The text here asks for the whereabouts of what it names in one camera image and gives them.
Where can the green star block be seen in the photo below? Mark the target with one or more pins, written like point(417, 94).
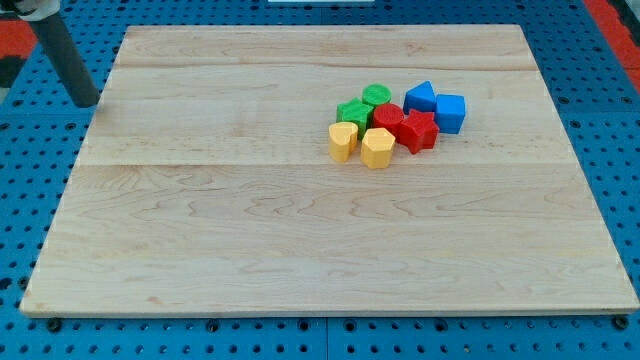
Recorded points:
point(357, 112)

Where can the red star block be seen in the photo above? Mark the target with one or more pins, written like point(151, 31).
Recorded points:
point(418, 131)

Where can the light wooden board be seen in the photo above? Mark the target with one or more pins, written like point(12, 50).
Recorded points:
point(204, 187)

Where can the green cylinder block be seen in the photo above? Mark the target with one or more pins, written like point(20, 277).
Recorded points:
point(376, 94)

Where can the red cylinder block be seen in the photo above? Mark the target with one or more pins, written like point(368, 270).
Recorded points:
point(388, 116)

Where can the blue triangle block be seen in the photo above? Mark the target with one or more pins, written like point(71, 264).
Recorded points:
point(421, 98)

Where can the yellow heart block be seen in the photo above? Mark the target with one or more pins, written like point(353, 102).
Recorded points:
point(342, 140)

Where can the yellow hexagon block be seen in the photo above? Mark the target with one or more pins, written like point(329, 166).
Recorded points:
point(377, 148)

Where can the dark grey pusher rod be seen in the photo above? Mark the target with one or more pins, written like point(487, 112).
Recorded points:
point(58, 45)

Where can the blue cube block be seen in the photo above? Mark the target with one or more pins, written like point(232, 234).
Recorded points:
point(450, 113)

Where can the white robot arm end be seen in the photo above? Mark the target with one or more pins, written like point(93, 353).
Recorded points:
point(30, 10)

